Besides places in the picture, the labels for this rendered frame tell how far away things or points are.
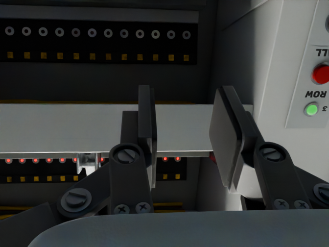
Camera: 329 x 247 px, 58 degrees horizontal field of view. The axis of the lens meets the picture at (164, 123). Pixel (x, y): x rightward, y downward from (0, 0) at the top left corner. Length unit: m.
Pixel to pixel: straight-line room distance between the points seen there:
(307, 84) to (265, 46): 0.05
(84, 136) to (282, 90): 0.18
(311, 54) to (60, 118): 0.22
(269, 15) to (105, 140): 0.18
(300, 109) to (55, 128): 0.22
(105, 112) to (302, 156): 0.20
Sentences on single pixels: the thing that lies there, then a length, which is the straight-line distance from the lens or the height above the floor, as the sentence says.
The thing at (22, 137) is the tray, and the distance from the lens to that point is 0.30.
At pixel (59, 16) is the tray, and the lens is 0.42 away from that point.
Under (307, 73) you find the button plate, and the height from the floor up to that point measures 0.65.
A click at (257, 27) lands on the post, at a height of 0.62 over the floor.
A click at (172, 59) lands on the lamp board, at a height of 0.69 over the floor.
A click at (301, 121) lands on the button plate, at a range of 0.30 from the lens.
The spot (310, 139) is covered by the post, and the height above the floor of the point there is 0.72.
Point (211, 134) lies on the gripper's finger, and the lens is 0.15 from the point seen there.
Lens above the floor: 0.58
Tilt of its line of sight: 28 degrees up
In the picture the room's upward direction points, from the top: 178 degrees counter-clockwise
